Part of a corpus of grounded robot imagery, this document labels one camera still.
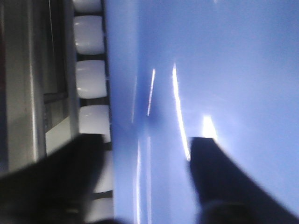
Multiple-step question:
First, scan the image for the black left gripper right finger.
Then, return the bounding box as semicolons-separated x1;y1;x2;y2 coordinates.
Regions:
190;137;299;224

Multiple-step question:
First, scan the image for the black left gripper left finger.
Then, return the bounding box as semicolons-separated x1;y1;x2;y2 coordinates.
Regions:
0;134;104;224

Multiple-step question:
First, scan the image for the white roller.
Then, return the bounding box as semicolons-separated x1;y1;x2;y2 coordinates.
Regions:
73;15;105;55
79;105;111;143
75;60;107;99

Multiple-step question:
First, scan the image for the grey metal shelf rail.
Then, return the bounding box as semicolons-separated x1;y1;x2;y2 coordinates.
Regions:
0;0;78;174

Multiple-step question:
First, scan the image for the blue plastic tray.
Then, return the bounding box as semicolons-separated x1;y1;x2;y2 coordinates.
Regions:
105;0;299;224

